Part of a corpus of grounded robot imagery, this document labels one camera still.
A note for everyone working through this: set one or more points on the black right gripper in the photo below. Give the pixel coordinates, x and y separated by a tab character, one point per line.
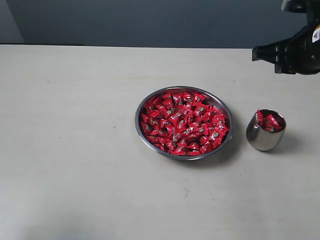
299	54

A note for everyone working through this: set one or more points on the stainless steel cup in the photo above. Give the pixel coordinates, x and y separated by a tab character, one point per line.
261	139

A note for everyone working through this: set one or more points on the steel bowl of candies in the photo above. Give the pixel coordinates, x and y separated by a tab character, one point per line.
222	110

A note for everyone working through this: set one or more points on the pile of red wrapped candies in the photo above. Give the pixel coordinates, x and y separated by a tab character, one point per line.
183	122

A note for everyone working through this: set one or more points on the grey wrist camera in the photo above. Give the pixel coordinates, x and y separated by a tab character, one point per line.
294	6

